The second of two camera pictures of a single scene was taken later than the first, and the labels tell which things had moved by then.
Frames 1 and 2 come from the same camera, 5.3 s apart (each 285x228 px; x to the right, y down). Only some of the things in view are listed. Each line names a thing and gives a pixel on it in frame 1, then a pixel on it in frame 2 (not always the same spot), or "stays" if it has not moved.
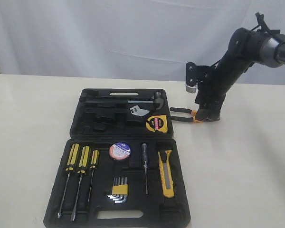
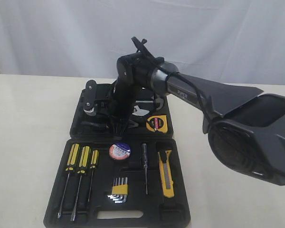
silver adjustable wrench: (138, 111) stays
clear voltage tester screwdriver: (144, 147) stays
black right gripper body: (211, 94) to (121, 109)
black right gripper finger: (211, 115) to (123, 124)
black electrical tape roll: (119, 150) stays
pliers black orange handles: (185, 119) to (130, 124)
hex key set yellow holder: (119, 190) stays
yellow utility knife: (165, 164) stays
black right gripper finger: (205, 115) to (115, 124)
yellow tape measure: (157, 123) stays
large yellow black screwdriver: (72, 162) stays
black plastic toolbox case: (120, 167) stays
